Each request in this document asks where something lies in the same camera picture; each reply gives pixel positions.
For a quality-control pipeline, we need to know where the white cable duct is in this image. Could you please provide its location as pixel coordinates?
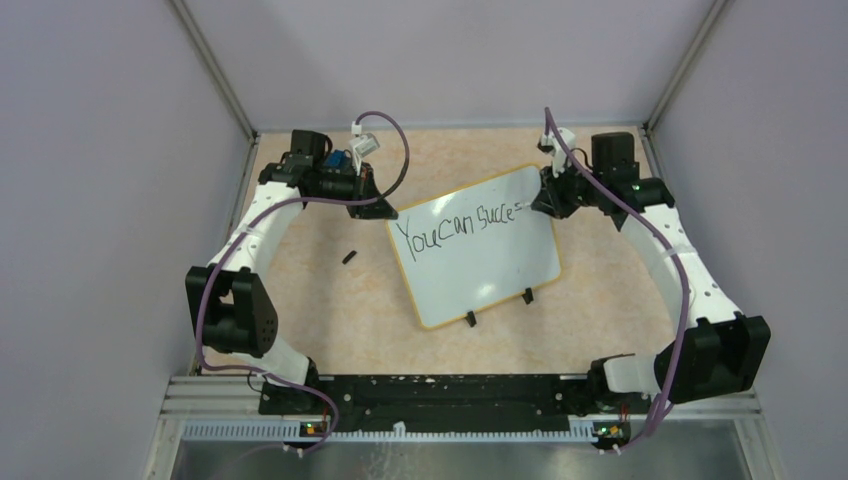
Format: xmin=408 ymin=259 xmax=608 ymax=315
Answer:
xmin=181 ymin=420 xmax=598 ymax=443

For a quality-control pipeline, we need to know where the yellow framed whiteboard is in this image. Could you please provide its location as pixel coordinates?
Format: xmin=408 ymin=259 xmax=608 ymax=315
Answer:
xmin=386 ymin=164 xmax=562 ymax=330

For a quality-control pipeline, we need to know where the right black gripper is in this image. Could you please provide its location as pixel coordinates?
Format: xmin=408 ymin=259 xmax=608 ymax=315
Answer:
xmin=532 ymin=156 xmax=605 ymax=221

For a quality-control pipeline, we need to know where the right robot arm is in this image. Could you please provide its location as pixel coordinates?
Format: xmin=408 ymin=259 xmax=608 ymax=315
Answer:
xmin=531 ymin=129 xmax=771 ymax=412

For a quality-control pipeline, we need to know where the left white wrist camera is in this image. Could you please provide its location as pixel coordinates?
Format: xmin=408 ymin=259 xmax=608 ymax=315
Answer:
xmin=349 ymin=121 xmax=380 ymax=159

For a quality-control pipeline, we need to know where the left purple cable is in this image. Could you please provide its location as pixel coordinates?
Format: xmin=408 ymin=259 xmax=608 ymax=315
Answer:
xmin=197 ymin=110 xmax=411 ymax=458

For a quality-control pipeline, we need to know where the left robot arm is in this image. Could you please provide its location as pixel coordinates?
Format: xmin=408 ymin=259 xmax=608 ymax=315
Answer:
xmin=185 ymin=126 xmax=398 ymax=414

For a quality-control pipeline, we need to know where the black marker cap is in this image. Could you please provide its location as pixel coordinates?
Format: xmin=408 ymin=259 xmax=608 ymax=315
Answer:
xmin=342 ymin=250 xmax=358 ymax=265

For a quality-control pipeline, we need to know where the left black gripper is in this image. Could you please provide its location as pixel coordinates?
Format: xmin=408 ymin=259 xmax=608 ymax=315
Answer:
xmin=311 ymin=161 xmax=398 ymax=220

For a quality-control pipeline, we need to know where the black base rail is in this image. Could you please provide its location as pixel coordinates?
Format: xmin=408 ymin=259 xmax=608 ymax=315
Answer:
xmin=258 ymin=374 xmax=649 ymax=433

